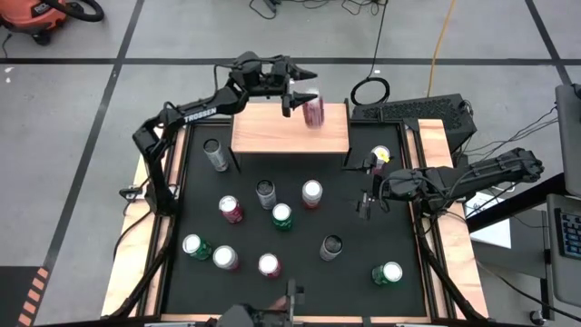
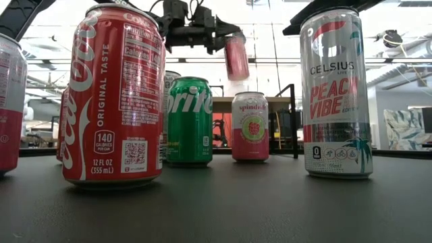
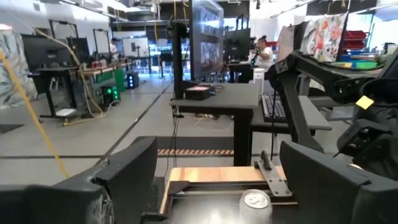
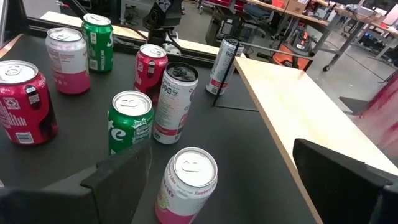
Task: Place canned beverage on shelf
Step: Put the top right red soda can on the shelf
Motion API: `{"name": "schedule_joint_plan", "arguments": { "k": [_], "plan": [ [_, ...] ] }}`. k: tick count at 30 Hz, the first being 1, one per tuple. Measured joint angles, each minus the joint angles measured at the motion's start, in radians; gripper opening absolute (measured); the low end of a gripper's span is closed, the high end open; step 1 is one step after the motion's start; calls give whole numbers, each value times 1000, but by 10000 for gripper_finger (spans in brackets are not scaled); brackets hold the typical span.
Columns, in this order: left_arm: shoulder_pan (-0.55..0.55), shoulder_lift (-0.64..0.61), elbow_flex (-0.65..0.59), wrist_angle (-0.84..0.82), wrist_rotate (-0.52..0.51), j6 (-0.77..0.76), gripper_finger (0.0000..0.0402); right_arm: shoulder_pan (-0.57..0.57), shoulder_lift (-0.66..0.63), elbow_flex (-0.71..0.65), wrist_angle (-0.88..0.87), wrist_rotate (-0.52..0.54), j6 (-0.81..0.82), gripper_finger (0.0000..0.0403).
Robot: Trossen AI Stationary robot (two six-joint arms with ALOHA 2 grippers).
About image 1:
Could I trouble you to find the black mat orange stripes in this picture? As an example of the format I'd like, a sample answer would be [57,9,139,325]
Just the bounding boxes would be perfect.
[0,265,51,327]

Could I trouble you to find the white paper sheet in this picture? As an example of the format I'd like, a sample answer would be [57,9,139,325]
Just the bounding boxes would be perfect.
[465,190,514,250]

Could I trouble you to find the wooden side board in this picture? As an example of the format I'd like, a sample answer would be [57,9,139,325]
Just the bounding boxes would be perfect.
[406,118,490,319]
[100,118,187,318]

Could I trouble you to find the black coiled cable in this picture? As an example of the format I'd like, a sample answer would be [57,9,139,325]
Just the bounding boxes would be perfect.
[350,0,391,107]

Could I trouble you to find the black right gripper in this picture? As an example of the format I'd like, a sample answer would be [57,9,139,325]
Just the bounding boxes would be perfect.
[343,154,426,221]

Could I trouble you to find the wooden shelf black legs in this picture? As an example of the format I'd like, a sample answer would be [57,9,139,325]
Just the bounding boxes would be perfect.
[229,98,352,173]

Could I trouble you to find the grey monitor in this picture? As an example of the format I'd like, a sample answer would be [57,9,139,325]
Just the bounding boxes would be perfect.
[554,83,581,199]

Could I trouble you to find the black vacuum hose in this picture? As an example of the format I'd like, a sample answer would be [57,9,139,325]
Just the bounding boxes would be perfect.
[43,0,105,23]

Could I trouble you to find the pink white Spindrift can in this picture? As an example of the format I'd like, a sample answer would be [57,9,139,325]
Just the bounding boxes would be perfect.
[212,244,240,272]
[301,179,324,209]
[369,144,391,176]

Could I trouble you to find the green Sprite can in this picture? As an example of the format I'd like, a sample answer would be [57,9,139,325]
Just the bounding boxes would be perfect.
[271,203,294,232]
[370,261,404,286]
[182,233,212,262]

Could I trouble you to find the red Coca-Cola can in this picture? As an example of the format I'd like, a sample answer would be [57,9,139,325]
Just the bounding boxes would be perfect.
[258,253,282,279]
[218,194,244,224]
[301,88,326,130]

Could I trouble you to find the tall silver Celsius can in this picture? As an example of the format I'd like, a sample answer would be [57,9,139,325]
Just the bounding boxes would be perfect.
[319,234,344,263]
[255,179,278,211]
[202,138,231,173]

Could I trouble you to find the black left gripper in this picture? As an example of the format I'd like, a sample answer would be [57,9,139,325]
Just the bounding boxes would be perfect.
[261,56,321,118]

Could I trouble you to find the grey keypad console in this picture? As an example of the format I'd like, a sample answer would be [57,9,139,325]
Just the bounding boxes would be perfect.
[546,193,581,310]

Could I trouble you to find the black perforated computer case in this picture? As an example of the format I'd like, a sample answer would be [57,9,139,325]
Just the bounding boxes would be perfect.
[351,93,478,154]

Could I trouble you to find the orange shop vacuum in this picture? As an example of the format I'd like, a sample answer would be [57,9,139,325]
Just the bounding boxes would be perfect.
[0,0,69,46]

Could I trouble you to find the black cable bundle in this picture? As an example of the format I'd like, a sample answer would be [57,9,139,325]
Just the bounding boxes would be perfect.
[248,0,387,20]

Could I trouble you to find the yellow floor cable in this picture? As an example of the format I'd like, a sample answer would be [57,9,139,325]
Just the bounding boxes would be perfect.
[426,0,458,99]

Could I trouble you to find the black desk edge bar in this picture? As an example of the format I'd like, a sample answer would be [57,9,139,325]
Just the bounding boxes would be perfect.
[465,172,567,233]

